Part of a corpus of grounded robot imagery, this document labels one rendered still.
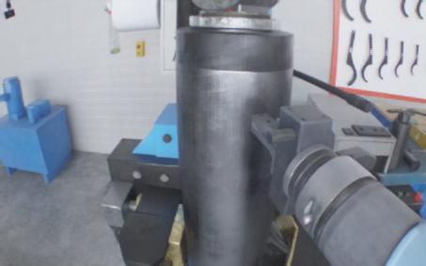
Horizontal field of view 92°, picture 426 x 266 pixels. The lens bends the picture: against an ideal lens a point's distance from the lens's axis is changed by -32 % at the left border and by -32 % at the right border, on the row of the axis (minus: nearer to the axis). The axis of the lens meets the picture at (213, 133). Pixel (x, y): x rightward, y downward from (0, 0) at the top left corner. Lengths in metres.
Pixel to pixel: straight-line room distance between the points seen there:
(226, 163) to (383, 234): 0.33
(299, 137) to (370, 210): 0.12
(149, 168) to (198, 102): 0.43
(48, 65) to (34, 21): 0.58
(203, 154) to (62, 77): 2.81
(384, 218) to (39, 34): 3.33
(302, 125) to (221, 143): 0.20
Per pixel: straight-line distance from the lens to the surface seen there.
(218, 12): 0.46
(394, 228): 0.23
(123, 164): 0.88
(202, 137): 0.47
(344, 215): 0.24
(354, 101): 0.59
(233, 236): 0.59
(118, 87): 2.85
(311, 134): 0.31
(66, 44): 3.10
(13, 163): 3.23
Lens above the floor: 1.51
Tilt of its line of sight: 25 degrees down
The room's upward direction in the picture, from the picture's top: straight up
